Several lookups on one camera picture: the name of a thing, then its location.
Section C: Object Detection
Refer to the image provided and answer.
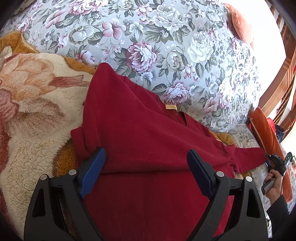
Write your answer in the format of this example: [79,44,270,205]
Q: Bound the dark red knit sweater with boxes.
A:
[71,63,266,240]

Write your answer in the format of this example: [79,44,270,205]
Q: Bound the right forearm dark sleeve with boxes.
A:
[267,195,290,236]

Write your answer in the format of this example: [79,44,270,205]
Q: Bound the person's right hand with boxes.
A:
[263,169,282,205]

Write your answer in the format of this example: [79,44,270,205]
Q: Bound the orange red pillow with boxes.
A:
[248,107,293,203]

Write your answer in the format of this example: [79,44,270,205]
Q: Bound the wooden headboard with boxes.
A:
[259,1,295,136]

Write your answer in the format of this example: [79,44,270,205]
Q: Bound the orange cream fleece blanket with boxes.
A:
[0,31,251,239]

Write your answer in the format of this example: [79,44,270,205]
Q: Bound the pink cushion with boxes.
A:
[224,3,254,45]

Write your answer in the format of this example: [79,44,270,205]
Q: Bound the floral grey bedsheet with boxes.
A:
[0,0,296,239]

